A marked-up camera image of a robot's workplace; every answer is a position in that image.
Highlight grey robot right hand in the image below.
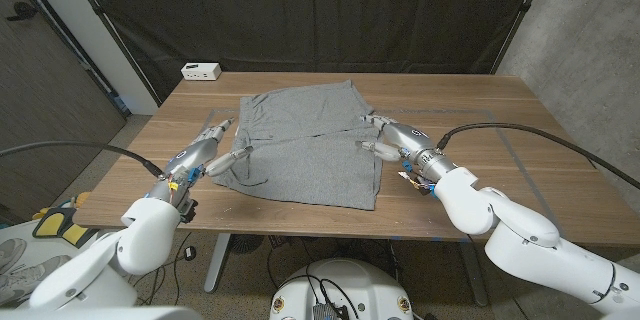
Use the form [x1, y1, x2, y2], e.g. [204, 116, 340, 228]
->
[355, 113, 441, 164]

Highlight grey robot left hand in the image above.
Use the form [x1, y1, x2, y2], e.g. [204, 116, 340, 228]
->
[162, 117, 255, 186]

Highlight grey shorts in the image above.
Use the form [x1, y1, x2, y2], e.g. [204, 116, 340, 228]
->
[212, 78, 385, 212]

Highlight white power strip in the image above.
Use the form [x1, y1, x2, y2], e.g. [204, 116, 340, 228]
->
[180, 62, 223, 82]

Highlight black round fan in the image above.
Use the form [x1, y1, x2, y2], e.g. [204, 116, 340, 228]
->
[228, 233, 265, 255]

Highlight white table leg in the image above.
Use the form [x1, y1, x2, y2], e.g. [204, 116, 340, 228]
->
[203, 232, 232, 294]

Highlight grey table leg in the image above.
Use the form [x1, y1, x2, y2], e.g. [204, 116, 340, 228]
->
[457, 242, 490, 307]

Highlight black backdrop curtain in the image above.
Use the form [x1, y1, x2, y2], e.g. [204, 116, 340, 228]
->
[69, 0, 551, 104]

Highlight yellow black pad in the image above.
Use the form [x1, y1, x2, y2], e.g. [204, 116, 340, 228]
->
[32, 207, 96, 249]

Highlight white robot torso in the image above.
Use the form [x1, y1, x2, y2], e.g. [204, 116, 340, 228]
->
[268, 258, 415, 320]

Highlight black backdrop stand pole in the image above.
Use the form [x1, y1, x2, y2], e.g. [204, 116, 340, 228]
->
[489, 0, 554, 75]
[62, 0, 164, 109]

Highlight grey torso module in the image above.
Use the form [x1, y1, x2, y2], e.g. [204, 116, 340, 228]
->
[312, 302, 350, 320]

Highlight white low cabinet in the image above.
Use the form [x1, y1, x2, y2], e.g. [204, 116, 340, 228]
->
[0, 219, 124, 311]

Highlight grey sneaker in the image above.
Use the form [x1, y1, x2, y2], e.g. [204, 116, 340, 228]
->
[0, 254, 72, 306]
[0, 237, 29, 274]

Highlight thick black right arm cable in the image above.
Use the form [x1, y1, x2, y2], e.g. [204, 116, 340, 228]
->
[436, 122, 640, 191]

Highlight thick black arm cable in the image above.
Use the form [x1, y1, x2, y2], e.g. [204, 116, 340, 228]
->
[436, 122, 640, 191]
[0, 139, 167, 180]

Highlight black floor cable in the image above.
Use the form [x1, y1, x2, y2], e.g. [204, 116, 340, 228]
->
[172, 232, 194, 292]

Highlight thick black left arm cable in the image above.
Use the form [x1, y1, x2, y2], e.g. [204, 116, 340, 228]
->
[0, 139, 167, 180]

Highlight black door frame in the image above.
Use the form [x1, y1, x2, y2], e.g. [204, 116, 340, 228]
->
[2, 0, 134, 119]

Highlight black torso cable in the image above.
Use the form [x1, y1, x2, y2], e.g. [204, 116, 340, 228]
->
[296, 274, 361, 320]

